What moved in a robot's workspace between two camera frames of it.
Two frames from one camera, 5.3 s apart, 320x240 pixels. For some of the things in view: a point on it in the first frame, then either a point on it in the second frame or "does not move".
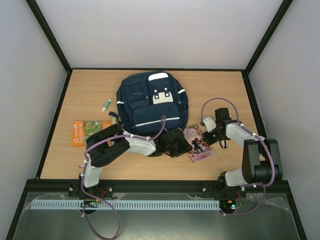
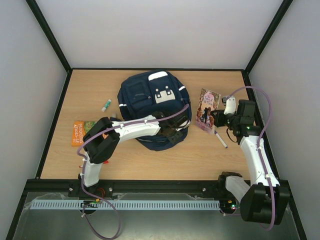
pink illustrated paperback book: [200, 149] -> [209, 101]
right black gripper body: [208, 136] -> [217, 118]
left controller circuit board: [91, 203] does not move
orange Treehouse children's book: [82, 129] does not move
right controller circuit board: [231, 204] does not move
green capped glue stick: [103, 109] does not move
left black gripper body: [178, 149] -> [172, 137]
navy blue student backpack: [149, 103] does not move
